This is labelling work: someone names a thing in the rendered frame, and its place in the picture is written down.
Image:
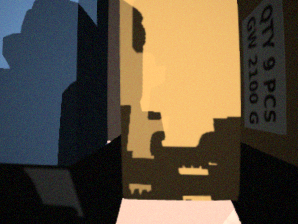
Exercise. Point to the brown cardboard carton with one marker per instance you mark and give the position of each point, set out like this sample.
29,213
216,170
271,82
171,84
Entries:
180,100
268,49

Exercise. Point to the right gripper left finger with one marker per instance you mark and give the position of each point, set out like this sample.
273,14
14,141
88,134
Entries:
91,188

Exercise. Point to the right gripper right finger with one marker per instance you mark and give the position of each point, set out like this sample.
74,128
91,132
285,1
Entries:
268,191

